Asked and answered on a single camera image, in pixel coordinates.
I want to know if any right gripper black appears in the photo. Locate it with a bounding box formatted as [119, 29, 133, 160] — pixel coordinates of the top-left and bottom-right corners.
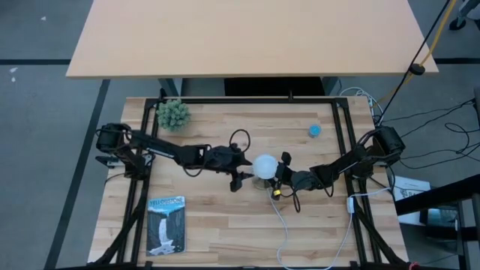
[269, 151, 314, 191]

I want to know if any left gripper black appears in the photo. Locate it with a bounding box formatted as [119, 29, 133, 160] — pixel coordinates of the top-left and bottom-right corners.
[205, 144, 256, 193]

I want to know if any white lightbulb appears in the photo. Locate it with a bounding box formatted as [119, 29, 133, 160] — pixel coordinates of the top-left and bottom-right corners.
[252, 153, 280, 181]

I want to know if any green potted plant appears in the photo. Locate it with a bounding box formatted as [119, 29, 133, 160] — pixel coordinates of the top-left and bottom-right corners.
[155, 98, 191, 132]

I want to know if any Yellowstone waterfall book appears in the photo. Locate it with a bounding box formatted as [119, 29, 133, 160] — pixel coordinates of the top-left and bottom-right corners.
[145, 195, 188, 257]

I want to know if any grey desk leg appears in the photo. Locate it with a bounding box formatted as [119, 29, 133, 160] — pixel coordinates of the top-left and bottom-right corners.
[320, 76, 341, 97]
[157, 77, 183, 99]

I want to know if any light wooden desk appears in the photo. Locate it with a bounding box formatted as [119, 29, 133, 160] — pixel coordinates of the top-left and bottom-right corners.
[65, 0, 440, 80]

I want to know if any white printed cardboard box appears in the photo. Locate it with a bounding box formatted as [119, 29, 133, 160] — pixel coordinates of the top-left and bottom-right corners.
[389, 175, 432, 226]

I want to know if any black cart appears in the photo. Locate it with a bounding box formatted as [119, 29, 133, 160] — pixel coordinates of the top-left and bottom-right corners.
[393, 172, 480, 270]

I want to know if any office chair base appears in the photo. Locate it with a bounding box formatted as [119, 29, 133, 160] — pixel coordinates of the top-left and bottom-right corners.
[448, 0, 480, 32]

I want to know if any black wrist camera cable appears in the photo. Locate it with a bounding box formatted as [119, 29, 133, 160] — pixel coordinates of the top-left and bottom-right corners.
[228, 128, 251, 152]

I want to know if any white lamp cord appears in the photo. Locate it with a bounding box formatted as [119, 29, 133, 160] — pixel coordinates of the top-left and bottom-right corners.
[265, 186, 392, 270]

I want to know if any white cable bundle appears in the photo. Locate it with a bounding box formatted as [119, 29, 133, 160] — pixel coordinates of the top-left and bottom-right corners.
[339, 86, 386, 123]

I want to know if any black floor cable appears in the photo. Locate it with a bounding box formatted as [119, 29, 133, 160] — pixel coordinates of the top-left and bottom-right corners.
[380, 97, 480, 125]

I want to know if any black cable with puck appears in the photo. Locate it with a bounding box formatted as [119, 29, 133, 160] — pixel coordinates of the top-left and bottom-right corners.
[376, 0, 451, 125]

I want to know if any yellow cable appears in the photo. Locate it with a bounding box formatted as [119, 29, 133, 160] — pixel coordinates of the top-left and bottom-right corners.
[374, 0, 459, 108]

